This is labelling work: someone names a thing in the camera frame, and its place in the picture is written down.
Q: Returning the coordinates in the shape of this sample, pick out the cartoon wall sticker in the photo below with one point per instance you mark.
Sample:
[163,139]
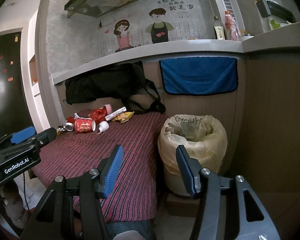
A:
[148,22]

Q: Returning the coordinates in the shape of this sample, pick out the sauce bottle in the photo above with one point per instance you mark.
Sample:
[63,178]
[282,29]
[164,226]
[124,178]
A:
[219,29]

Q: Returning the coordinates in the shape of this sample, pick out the white red wrapper box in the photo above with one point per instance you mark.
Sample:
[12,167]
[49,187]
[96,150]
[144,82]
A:
[111,116]

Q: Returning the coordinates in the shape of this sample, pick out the red packaged bottle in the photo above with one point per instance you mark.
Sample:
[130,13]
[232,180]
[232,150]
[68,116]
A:
[231,28]

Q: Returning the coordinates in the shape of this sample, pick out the yellow snack bag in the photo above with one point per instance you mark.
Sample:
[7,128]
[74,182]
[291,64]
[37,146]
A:
[123,117]

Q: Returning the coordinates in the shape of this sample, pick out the red paper cup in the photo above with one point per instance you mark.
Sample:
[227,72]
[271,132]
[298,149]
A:
[85,125]

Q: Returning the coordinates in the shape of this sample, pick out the pink sponge with purple pad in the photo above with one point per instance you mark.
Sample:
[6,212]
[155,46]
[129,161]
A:
[108,108]

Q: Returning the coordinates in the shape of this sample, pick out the blue hanging towel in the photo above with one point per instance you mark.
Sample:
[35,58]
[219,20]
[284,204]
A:
[199,76]

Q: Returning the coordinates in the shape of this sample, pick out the black door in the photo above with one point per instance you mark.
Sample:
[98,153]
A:
[14,112]

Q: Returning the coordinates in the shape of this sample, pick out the red plastic bag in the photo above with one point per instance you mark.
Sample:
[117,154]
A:
[98,115]

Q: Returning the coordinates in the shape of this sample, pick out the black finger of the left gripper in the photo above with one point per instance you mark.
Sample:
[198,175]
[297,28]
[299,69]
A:
[45,137]

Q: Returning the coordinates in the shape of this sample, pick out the trash bin with yellow bag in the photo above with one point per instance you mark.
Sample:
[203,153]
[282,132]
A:
[204,138]

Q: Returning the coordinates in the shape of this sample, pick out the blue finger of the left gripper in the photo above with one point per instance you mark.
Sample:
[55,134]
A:
[22,135]

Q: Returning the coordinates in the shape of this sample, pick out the grey counter ledge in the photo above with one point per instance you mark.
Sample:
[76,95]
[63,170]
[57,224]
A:
[287,37]

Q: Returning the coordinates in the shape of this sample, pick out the white paper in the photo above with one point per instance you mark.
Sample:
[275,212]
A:
[102,127]

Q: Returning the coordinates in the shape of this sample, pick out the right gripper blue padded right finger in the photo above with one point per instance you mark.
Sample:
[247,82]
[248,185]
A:
[190,171]

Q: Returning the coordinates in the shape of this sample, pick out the black hanging bag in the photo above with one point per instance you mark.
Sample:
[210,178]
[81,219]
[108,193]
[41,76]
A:
[114,81]

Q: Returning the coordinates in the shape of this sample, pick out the black wall rack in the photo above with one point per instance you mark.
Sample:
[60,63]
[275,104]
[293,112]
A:
[270,8]

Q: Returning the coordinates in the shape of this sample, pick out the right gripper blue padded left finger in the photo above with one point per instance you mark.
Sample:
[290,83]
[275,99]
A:
[110,172]

